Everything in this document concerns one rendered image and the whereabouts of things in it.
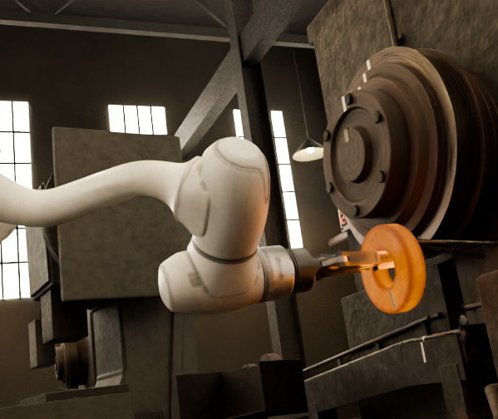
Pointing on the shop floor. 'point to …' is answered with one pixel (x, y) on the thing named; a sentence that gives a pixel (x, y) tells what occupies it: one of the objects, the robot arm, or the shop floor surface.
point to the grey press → (111, 278)
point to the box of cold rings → (63, 409)
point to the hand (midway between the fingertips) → (388, 258)
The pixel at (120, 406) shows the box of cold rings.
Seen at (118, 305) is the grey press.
